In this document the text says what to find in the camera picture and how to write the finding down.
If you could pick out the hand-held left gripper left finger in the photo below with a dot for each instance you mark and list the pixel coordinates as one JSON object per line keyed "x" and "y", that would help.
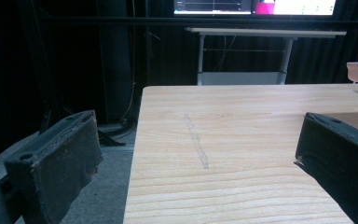
{"x": 59, "y": 161}

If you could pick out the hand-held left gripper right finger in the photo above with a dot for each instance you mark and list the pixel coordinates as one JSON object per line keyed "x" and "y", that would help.
{"x": 338, "y": 155}

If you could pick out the white desk with metal legs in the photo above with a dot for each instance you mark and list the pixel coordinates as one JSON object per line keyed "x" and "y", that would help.
{"x": 261, "y": 32}

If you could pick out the white and pink screen monitor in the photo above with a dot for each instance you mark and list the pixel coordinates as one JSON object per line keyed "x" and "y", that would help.
{"x": 295, "y": 6}

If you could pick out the dark-screen monitor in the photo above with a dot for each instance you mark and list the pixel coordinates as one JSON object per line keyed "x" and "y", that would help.
{"x": 213, "y": 6}

